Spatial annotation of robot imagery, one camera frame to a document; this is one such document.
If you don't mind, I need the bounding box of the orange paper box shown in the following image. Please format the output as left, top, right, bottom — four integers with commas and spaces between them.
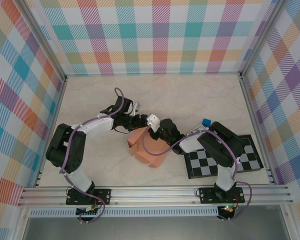
127, 126, 170, 169

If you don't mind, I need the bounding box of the black grey chessboard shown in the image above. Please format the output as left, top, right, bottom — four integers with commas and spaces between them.
183, 134, 263, 180

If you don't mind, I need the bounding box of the left controller circuit board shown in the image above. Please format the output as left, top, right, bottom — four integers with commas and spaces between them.
75, 204, 103, 217

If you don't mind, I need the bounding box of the controller circuit board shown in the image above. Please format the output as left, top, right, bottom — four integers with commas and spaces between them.
218, 204, 237, 216
75, 204, 103, 217

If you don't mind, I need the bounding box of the right controller circuit board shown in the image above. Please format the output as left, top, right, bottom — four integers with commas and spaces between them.
218, 204, 237, 216

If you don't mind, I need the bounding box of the thin black left gripper cable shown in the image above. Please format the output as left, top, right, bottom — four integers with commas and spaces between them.
114, 124, 131, 135

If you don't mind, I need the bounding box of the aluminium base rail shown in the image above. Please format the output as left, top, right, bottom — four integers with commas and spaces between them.
17, 185, 295, 208

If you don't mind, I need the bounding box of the aluminium side rail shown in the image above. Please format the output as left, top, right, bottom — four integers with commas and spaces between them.
239, 71, 276, 185
34, 77, 68, 188

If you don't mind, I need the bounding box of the white slotted cable duct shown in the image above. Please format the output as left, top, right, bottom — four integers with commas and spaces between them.
29, 208, 220, 218

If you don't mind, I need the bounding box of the aluminium frame post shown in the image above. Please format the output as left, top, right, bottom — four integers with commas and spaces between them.
240, 0, 290, 77
19, 0, 68, 85

